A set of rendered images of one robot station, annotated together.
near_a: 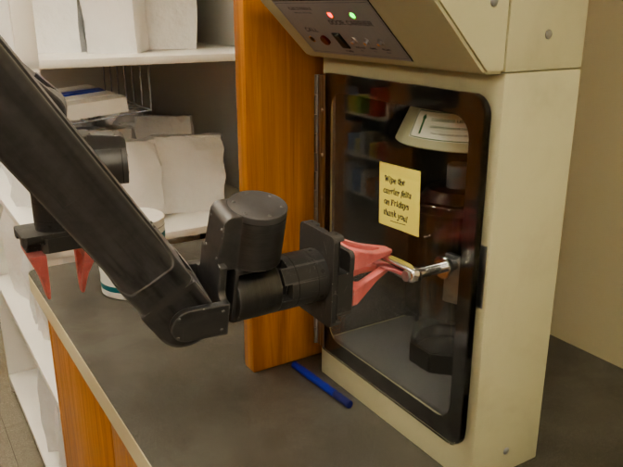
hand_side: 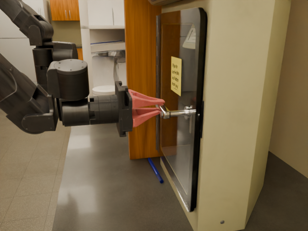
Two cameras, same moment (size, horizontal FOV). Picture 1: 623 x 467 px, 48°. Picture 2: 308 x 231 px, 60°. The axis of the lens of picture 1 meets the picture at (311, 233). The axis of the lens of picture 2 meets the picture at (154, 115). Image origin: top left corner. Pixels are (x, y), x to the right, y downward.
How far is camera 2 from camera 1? 0.35 m
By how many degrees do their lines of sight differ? 18
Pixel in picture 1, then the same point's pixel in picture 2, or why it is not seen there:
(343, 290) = (126, 118)
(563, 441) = (266, 224)
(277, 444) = (117, 193)
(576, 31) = not seen: outside the picture
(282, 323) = (145, 139)
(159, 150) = not seen: hidden behind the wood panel
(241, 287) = (64, 108)
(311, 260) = (109, 100)
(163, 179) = not seen: hidden behind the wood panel
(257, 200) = (73, 63)
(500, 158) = (211, 47)
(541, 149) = (244, 45)
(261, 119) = (134, 39)
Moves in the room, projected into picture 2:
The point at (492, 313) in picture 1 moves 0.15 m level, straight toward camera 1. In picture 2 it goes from (209, 141) to (164, 178)
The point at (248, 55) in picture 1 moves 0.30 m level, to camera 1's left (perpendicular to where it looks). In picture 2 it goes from (127, 6) to (38, 8)
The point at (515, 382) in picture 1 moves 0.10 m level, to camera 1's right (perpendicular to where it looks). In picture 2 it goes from (228, 184) to (283, 194)
